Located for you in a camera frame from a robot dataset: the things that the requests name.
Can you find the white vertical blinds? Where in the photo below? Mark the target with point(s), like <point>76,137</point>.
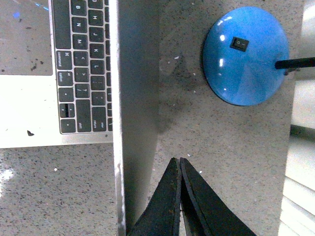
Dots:
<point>298,204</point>

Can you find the blue desk lamp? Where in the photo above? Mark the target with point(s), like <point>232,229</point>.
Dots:
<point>245,56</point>

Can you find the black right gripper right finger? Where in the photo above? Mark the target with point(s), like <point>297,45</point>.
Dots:
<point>205,214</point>

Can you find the silver laptop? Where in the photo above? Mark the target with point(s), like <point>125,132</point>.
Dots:
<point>78,113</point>

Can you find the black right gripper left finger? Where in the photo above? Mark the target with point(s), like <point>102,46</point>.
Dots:
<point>162,214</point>

